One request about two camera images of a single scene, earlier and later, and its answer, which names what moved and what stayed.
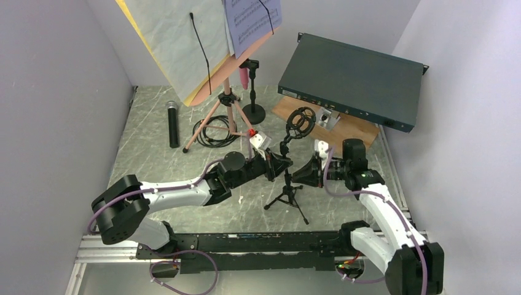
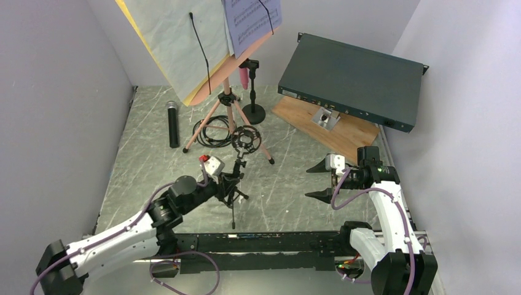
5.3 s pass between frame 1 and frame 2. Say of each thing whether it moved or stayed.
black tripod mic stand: moved
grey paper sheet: stayed
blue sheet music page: stayed
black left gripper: moved
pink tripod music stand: stayed
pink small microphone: stayed
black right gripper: moved
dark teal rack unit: stayed
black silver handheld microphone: stayed
